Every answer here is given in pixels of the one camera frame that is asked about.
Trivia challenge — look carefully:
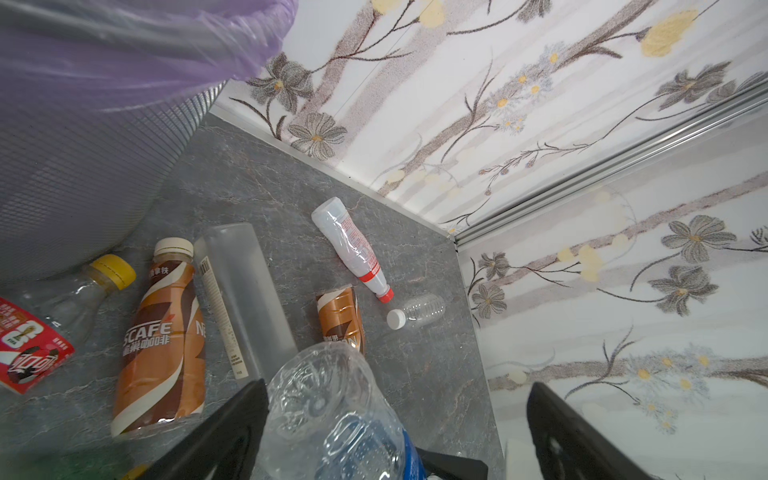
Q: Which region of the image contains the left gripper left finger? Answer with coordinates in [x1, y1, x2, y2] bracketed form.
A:
[140, 380, 269, 480]

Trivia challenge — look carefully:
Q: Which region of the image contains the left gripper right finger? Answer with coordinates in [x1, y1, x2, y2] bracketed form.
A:
[526, 382, 651, 480]

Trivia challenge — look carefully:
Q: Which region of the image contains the crushed blue label water bottle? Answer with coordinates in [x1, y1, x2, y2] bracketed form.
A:
[257, 342, 427, 479]

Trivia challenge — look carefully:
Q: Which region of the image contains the frosted clear tall bottle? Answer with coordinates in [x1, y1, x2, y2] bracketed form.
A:
[194, 223, 298, 386]

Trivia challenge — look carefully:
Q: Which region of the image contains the green soda bottle yellow cap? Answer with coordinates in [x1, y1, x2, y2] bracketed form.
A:
[1, 449, 138, 479]

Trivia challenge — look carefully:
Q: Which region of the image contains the purple lined mesh trash bin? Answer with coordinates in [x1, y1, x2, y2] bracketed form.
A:
[1, 1, 299, 284]

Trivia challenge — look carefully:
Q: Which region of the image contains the brown Nescafe bottle left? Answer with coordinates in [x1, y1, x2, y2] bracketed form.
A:
[110, 237, 206, 440]

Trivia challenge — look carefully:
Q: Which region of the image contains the brown nescafe bottle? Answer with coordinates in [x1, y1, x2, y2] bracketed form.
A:
[110, 237, 206, 440]
[317, 285, 366, 354]

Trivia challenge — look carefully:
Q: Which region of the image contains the brown Nescafe bottle right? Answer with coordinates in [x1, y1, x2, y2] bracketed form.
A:
[317, 285, 366, 354]

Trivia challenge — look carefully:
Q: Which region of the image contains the clear bottle white cap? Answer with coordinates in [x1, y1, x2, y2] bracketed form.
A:
[386, 293, 446, 331]

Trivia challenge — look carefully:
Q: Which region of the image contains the red label cola bottle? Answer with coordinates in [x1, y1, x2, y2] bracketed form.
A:
[1, 254, 136, 395]

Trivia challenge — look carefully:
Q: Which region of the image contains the white bottle red cap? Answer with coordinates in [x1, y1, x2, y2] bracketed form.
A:
[311, 197, 394, 304]

